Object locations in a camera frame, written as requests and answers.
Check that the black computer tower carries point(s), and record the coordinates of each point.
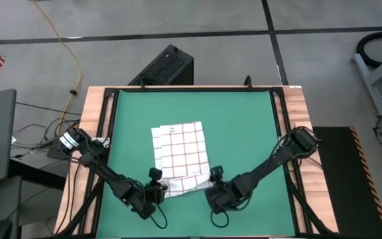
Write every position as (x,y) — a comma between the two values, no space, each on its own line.
(164,66)

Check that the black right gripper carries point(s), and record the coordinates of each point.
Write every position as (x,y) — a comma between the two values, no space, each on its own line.
(224,196)

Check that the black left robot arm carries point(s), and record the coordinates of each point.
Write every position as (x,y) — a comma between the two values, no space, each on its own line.
(104,169)

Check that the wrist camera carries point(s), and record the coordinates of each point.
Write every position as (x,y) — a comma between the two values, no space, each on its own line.
(216,172)
(155,174)

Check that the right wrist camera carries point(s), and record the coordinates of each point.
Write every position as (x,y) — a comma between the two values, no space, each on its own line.
(216,172)

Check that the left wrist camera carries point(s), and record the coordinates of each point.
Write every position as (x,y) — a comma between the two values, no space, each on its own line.
(155,174)

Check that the grey metal stand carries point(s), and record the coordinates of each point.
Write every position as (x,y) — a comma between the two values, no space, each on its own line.
(368,83)

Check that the black power adapter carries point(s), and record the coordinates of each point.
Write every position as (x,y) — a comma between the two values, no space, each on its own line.
(54,154)

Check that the white red-checked towel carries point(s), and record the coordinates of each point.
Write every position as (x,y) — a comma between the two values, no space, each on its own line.
(181,152)

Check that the black table clamp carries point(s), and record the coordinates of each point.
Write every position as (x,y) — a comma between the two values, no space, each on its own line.
(142,83)
(248,82)

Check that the wooden table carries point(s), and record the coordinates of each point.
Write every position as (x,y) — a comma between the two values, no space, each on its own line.
(93,99)

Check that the black computer mouse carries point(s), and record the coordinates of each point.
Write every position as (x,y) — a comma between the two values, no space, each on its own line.
(0,230)

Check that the green table mat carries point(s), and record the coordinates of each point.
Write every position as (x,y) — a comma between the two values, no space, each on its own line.
(138,109)

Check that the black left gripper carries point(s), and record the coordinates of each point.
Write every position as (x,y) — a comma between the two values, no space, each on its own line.
(148,199)

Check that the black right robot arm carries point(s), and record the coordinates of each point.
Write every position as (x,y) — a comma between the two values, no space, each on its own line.
(270,162)

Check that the black metal table frame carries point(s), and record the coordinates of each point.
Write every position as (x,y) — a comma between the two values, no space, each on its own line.
(194,89)

